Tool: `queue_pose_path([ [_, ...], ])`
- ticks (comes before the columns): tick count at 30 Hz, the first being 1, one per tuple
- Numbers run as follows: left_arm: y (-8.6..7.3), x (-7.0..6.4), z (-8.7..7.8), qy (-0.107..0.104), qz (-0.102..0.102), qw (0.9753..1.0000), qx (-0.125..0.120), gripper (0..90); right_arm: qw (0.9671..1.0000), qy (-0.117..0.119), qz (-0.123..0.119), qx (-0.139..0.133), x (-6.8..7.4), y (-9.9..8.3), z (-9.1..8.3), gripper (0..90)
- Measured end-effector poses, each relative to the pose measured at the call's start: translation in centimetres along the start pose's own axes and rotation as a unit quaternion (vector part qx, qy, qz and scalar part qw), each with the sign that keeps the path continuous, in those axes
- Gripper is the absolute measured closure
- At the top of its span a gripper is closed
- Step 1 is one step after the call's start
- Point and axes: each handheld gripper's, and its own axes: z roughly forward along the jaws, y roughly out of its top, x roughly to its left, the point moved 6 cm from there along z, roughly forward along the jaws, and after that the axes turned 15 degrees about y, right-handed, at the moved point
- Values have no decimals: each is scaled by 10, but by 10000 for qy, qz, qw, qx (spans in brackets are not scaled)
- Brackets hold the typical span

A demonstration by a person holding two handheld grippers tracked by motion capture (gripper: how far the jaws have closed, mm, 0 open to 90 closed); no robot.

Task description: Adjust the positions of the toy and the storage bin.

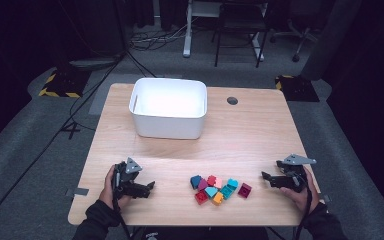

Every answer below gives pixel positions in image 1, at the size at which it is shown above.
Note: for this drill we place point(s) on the light blue toy block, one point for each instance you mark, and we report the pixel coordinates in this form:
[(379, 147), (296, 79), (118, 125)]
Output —
[(210, 191)]

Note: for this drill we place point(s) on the purple toy block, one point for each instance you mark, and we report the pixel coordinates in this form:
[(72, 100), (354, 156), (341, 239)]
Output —
[(202, 184)]

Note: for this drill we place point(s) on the person's dark torso clothing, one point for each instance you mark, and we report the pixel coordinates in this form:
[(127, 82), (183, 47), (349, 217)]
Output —
[(180, 235)]

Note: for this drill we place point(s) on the dark blue toy block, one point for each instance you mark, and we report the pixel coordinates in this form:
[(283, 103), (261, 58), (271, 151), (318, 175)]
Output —
[(196, 181)]

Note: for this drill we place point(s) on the white desk frame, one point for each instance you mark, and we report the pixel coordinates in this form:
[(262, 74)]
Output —
[(188, 33)]

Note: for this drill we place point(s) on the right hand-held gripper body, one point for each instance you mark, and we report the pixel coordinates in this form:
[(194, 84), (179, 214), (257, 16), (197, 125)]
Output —
[(293, 181)]

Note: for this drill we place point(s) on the white plastic bin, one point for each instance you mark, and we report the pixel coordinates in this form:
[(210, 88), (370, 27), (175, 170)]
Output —
[(168, 126)]

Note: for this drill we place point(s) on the maroon toy block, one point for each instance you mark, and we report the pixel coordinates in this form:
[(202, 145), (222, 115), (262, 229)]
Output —
[(244, 190)]

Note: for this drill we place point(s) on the black stand with round base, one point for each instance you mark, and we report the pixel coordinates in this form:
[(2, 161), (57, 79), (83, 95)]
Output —
[(93, 63)]

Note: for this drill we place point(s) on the yellow black striped base plate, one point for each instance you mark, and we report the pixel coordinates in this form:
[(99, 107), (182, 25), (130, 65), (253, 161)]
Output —
[(63, 85), (296, 88)]

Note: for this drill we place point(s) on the orange toy block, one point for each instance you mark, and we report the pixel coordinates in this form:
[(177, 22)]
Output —
[(218, 198)]

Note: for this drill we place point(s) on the pink toy block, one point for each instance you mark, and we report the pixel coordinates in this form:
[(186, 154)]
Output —
[(218, 183)]

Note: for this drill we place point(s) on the office chair wheeled base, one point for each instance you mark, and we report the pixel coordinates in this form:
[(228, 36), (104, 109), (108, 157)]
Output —
[(301, 40)]

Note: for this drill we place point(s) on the teal toy block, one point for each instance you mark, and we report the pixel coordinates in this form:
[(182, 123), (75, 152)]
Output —
[(227, 192)]

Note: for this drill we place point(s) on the grey curtain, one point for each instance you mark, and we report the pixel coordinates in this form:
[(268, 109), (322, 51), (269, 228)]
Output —
[(330, 40)]

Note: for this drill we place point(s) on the person's left hand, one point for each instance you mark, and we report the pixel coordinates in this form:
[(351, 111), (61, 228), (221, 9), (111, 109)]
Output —
[(106, 195)]

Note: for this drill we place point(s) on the cyan toy block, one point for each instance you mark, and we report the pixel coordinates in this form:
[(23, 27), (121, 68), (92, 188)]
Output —
[(232, 183)]

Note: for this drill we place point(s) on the small red toy block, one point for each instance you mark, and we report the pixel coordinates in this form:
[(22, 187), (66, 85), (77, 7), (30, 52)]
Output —
[(211, 180)]

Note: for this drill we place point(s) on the large red toy block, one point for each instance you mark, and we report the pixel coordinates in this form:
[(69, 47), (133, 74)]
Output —
[(201, 197)]

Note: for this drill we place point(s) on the black chair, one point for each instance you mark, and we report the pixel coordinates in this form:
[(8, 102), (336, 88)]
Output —
[(241, 20)]

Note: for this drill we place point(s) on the person's right hand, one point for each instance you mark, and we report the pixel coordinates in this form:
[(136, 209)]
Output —
[(305, 200)]

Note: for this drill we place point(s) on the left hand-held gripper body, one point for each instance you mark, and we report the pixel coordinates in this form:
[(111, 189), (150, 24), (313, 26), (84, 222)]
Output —
[(123, 190)]

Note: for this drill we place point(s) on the grey tape strip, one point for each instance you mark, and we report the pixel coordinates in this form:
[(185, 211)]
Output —
[(80, 191), (326, 198)]

